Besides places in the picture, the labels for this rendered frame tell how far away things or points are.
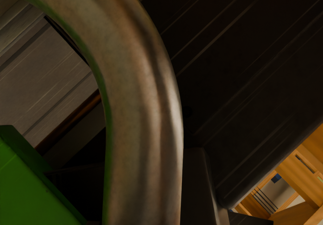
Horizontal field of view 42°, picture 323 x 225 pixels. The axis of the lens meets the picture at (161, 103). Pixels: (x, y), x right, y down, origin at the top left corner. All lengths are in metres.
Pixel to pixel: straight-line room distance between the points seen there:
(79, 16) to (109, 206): 0.07
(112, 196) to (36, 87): 0.56
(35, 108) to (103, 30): 0.61
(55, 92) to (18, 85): 0.10
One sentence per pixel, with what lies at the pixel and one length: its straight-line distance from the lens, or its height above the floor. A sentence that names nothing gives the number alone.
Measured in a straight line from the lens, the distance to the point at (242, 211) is 4.40.
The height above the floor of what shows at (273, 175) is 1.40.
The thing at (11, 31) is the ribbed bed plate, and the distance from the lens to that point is 0.25.
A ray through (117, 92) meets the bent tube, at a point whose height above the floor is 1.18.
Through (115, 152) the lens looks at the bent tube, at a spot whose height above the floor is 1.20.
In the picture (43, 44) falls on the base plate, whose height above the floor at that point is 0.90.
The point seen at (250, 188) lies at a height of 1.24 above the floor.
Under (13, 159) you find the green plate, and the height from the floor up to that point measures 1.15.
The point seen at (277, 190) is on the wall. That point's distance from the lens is 9.46.
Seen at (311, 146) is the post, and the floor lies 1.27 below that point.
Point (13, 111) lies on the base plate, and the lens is 0.72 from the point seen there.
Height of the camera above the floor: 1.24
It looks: 16 degrees down
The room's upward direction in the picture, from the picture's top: 136 degrees clockwise
